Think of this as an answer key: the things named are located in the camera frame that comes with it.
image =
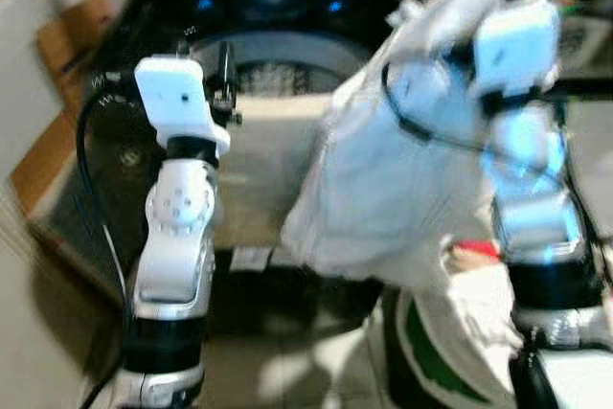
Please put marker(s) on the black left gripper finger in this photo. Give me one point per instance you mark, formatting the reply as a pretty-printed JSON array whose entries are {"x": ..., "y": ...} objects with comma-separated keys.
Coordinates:
[{"x": 226, "y": 64}]

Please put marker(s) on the off-white stitched garment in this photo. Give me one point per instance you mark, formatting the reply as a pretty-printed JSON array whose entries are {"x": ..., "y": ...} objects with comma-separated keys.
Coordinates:
[{"x": 383, "y": 179}]

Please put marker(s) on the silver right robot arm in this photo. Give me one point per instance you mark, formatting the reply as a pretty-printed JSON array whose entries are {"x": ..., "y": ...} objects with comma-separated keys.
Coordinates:
[{"x": 536, "y": 208}]

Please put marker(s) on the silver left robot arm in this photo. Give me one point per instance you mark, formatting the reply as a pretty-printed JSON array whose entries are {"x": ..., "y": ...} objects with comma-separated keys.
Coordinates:
[{"x": 172, "y": 237}]

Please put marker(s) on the black washing machine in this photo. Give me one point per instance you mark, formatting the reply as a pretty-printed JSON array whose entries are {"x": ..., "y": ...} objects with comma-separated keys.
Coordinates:
[{"x": 287, "y": 16}]

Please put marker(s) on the beige towel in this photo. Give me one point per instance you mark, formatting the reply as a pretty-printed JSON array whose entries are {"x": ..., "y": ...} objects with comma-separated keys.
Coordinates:
[{"x": 263, "y": 170}]

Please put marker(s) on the brown printed cardboard box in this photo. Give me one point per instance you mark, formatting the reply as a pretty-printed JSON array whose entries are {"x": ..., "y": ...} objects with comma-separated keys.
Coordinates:
[{"x": 77, "y": 40}]

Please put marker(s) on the white care label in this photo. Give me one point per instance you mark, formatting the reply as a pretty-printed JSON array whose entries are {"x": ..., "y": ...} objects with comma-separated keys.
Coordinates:
[
  {"x": 251, "y": 258},
  {"x": 284, "y": 257}
]

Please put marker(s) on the flat brown cardboard sheet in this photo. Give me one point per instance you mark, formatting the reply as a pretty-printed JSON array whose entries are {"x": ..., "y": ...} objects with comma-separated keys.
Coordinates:
[{"x": 43, "y": 160}]

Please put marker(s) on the red garment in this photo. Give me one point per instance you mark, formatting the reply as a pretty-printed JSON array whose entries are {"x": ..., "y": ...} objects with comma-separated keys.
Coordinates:
[{"x": 479, "y": 248}]

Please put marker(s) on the white laundry bag green print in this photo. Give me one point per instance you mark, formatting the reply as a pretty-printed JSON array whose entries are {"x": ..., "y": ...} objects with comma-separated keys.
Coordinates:
[{"x": 421, "y": 352}]

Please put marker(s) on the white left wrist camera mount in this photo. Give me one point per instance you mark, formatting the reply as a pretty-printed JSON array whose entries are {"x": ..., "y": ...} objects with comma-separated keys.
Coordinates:
[{"x": 177, "y": 98}]

